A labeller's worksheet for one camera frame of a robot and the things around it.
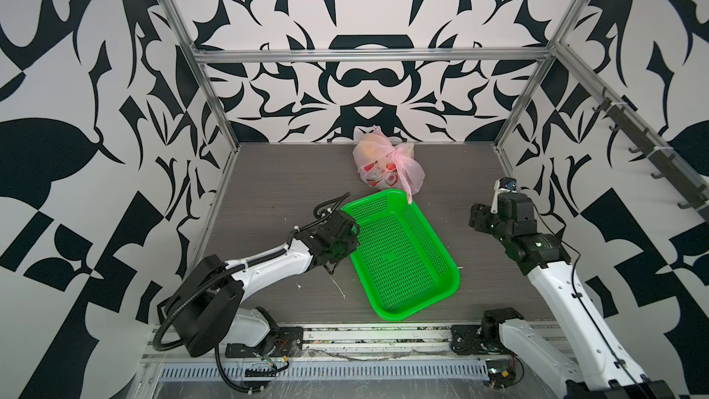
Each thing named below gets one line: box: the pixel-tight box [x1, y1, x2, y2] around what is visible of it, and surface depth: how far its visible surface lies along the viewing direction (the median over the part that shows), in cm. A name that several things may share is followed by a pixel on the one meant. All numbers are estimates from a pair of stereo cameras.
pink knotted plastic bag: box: [353, 126, 426, 205], surface depth 99 cm
